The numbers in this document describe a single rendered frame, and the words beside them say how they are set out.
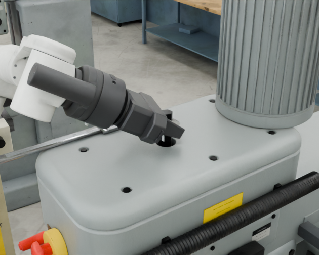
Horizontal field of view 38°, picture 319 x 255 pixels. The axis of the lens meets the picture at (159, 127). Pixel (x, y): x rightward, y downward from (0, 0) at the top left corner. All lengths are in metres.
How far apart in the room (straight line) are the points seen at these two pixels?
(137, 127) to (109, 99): 0.07
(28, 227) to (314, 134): 2.81
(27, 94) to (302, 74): 0.48
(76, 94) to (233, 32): 0.33
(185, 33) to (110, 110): 6.45
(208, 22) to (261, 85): 6.45
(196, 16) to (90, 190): 6.87
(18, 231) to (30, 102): 3.00
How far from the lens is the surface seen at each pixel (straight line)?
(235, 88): 0.90
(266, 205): 0.86
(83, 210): 0.71
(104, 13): 8.65
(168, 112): 0.82
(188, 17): 7.68
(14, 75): 0.82
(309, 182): 0.94
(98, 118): 0.75
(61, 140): 0.86
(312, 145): 1.15
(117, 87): 0.75
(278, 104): 0.90
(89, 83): 0.71
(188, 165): 0.78
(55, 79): 0.68
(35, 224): 3.71
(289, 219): 1.06
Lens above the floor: 2.32
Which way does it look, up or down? 28 degrees down
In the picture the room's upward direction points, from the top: straight up
